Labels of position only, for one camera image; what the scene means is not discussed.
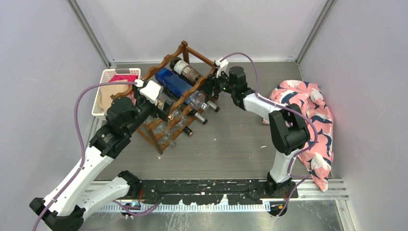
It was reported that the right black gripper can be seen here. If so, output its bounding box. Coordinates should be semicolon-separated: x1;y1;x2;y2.
200;67;236;96

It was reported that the brown wooden wine rack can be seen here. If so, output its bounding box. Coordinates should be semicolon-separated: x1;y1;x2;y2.
111;40;222;155

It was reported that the clear square slim bottle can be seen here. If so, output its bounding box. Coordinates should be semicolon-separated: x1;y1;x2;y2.
161;93;187;128

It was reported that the blue clear square bottle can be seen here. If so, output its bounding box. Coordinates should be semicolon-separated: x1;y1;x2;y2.
155;68;209;110

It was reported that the dark green wine bottle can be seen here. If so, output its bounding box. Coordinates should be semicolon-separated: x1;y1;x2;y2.
206;100;220;112

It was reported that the olive green wine bottle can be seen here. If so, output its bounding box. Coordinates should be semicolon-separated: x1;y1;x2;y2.
169;57;203;85

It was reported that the dark wine bottle cream label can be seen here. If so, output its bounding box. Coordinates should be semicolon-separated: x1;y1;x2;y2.
188;109;208;124

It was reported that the clear slim glass bottle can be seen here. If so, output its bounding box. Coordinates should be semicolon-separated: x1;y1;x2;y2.
141;116;176;154

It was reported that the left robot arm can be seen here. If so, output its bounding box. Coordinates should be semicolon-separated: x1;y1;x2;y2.
29;96;173;231

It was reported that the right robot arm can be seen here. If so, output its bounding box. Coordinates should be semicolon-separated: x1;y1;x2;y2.
208;66;310;198

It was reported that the beige cloth in basket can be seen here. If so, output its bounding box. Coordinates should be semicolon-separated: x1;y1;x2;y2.
97;84;131;112

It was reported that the white perforated plastic basket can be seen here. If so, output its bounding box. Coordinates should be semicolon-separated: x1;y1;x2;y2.
91;68;141;119

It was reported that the pink shark print cloth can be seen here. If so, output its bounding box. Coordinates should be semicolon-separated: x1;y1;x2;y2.
269;80;334;192

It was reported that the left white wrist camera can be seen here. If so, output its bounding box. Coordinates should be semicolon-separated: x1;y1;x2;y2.
134;79;163;106

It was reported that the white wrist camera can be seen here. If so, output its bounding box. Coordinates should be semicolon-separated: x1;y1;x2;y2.
134;79;163;106
214;58;229;78

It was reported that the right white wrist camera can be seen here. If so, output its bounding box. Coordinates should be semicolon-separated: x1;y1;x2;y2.
214;58;229;78

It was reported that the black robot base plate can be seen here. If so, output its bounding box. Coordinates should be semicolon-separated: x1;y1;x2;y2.
121;179;295;205

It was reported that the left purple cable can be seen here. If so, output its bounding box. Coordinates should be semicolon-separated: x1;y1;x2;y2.
32;79;160;231

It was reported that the white slotted cable duct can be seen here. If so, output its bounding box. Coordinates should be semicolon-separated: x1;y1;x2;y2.
97;202;270;212

